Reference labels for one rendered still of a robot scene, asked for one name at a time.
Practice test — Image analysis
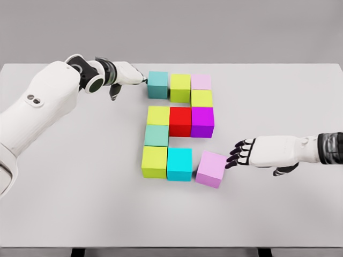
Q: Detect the orchid pink cube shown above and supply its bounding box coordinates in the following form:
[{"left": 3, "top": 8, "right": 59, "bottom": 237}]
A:
[{"left": 195, "top": 150, "right": 229, "bottom": 190}]

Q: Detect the mint green cube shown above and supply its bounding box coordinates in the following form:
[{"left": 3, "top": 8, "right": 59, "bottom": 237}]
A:
[{"left": 144, "top": 124, "right": 170, "bottom": 148}]

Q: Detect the purple cube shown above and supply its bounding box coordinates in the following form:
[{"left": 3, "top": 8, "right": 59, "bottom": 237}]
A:
[{"left": 190, "top": 106, "right": 215, "bottom": 139}]

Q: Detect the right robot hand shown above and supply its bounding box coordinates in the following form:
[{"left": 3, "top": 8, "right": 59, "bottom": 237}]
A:
[{"left": 225, "top": 135, "right": 301, "bottom": 177}]

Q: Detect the pale pink cube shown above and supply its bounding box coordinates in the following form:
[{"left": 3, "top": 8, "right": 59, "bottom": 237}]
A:
[{"left": 190, "top": 74, "right": 213, "bottom": 92}]

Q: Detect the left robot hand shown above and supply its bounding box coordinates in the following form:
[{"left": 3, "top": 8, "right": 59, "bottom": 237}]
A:
[{"left": 109, "top": 62, "right": 148, "bottom": 102}]

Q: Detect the teal cube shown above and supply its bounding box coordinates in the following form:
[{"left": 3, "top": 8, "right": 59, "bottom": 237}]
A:
[{"left": 147, "top": 71, "right": 170, "bottom": 100}]

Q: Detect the red cube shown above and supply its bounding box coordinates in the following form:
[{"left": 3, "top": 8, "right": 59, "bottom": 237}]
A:
[{"left": 168, "top": 106, "right": 193, "bottom": 137}]

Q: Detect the yellow-green cube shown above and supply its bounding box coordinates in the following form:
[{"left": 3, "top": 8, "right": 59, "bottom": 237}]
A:
[
  {"left": 169, "top": 73, "right": 192, "bottom": 103},
  {"left": 146, "top": 105, "right": 171, "bottom": 127},
  {"left": 140, "top": 145, "right": 169, "bottom": 180},
  {"left": 190, "top": 89, "right": 214, "bottom": 109}
]

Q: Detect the cyan cube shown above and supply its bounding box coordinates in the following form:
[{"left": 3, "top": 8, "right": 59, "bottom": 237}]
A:
[{"left": 166, "top": 147, "right": 193, "bottom": 182}]

